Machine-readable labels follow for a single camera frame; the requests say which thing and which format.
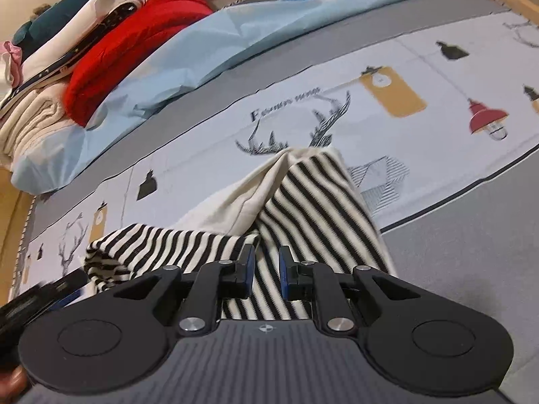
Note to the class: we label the light blue duvet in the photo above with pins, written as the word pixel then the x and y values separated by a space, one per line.
pixel 189 50

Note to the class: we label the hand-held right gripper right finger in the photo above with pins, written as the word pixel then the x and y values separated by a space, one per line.
pixel 284 274

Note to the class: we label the wooden headboard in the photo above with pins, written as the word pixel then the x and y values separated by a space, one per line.
pixel 10 240

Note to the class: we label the pink cloth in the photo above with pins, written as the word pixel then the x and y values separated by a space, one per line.
pixel 10 57

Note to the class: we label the grey deer print bed sheet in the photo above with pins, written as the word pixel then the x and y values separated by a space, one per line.
pixel 442 219

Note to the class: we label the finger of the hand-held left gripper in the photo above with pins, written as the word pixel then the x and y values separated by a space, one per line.
pixel 67 282
pixel 75 298

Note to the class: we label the striped white hooded top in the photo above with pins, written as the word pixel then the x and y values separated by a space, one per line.
pixel 311 219

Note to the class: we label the cream folded blanket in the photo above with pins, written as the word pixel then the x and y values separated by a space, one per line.
pixel 33 122

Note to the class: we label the person's left hand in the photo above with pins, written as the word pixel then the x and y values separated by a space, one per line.
pixel 10 383

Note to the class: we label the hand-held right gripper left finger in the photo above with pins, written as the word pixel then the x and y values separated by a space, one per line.
pixel 250 266

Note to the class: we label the red folded blanket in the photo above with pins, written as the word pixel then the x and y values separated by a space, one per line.
pixel 126 59

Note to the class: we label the teal shark plush toy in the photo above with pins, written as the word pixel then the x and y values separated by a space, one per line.
pixel 63 12

